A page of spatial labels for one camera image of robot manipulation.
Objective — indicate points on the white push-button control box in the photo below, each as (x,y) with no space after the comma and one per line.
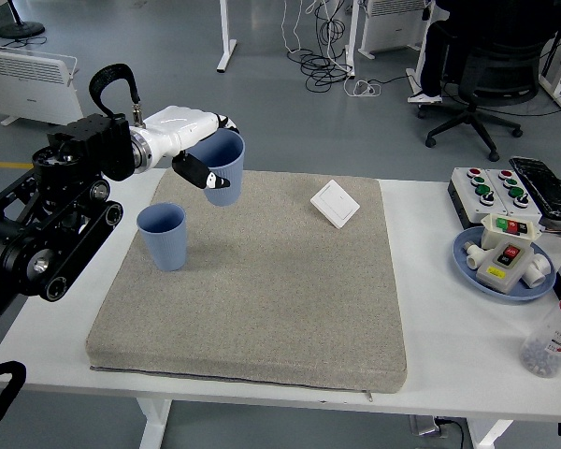
(470,196)
(530,208)

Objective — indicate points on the black round stand base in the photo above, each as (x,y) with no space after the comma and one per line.
(21,30)

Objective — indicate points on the large white pipe fitting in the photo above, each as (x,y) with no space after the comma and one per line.
(538,271)

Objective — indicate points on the white table leg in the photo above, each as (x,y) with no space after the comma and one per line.
(488,435)
(154,421)

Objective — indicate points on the black office chair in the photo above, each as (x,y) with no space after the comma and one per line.
(495,70)

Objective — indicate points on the small white pipe fitting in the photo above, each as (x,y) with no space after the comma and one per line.
(474,257)

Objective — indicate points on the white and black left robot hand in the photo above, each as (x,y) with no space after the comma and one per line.
(177,126)

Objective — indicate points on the white panel heater, wide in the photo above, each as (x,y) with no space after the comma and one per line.
(28,93)

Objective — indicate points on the clear jar with red lid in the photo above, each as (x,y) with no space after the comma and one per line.
(549,346)

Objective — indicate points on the grey switch with red black buttons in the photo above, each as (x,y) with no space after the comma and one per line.
(500,276)

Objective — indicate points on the white panel heater, narrow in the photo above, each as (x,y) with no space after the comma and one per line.
(392,28)

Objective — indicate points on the blue round plate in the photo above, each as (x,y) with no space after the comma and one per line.
(463,262)

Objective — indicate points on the blue ribbed plastic cup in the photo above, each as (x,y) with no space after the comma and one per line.
(163,243)
(224,159)

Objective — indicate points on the grey-brown cushion mat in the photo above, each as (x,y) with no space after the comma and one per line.
(285,294)

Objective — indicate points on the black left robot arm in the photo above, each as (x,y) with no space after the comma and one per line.
(89,140)

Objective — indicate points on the white wall switch plate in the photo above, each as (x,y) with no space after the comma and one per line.
(335,203)

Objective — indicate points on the white switch with green red buttons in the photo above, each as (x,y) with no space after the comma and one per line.
(493,234)

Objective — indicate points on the white desk frame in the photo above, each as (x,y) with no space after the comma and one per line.
(554,82)

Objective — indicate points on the white desk leg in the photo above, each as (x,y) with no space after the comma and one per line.
(351,42)
(226,42)

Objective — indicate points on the person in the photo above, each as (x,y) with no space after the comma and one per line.
(432,61)

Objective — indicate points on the black wrapped flat tray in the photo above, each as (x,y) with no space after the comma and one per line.
(544,184)

